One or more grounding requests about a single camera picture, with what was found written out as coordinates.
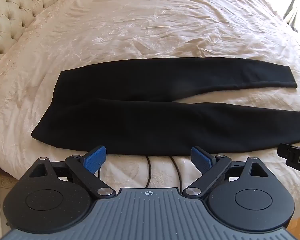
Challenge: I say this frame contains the cream tufted headboard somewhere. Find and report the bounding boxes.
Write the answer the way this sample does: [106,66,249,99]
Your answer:
[0,0,63,72]

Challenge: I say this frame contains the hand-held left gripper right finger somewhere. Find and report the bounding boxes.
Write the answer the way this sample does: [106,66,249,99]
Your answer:
[184,145,268,199]

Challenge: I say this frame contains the cream satin bedspread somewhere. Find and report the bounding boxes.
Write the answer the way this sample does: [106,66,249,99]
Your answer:
[0,0,300,193]

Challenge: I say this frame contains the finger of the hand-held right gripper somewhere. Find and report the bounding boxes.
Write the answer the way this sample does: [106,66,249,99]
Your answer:
[277,143,289,158]

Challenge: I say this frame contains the black pants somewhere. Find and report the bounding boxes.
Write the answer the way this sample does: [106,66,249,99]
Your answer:
[31,57,300,156]

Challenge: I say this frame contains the black cable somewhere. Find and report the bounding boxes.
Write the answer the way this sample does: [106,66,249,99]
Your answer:
[168,155,185,193]
[144,155,152,188]

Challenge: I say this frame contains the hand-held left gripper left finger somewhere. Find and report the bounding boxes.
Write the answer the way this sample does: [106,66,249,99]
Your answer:
[28,145,116,200]

